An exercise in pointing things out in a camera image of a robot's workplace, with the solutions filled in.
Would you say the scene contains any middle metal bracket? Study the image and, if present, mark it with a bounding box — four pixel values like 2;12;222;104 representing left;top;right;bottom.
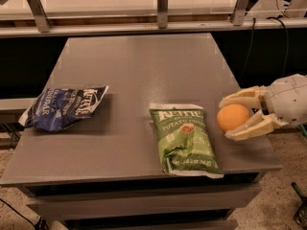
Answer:
157;0;168;29

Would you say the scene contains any orange fruit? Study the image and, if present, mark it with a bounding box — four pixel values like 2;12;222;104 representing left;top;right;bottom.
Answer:
216;104;250;132

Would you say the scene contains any black floor cable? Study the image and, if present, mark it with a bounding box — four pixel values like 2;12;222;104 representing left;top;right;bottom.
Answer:
0;197;49;230

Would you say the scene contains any grey table drawer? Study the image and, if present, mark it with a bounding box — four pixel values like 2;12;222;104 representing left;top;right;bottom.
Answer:
27;183;261;221

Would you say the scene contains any green tool on floor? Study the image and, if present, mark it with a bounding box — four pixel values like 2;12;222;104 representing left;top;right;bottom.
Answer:
291;182;307;230

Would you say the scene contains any metal bracket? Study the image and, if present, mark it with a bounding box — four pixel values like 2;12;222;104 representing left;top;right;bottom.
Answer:
157;0;168;29
230;0;249;26
27;0;51;33

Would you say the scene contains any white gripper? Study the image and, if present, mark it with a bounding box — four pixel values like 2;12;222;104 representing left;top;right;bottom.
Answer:
219;74;307;141

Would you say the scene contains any left metal bracket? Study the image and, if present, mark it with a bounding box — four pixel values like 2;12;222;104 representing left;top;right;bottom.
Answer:
27;0;51;33

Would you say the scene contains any right metal bracket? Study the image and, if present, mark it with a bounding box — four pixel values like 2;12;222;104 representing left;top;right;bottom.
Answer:
230;0;249;26

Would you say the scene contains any green jalapeno chip bag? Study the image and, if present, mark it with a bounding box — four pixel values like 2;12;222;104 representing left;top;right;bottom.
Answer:
150;103;224;179

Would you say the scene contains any metal counter rail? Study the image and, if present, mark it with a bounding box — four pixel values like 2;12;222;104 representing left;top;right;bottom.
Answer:
0;18;307;38

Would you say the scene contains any blue vinegar chip bag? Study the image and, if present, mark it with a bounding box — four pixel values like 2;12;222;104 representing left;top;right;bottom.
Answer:
19;86;108;132

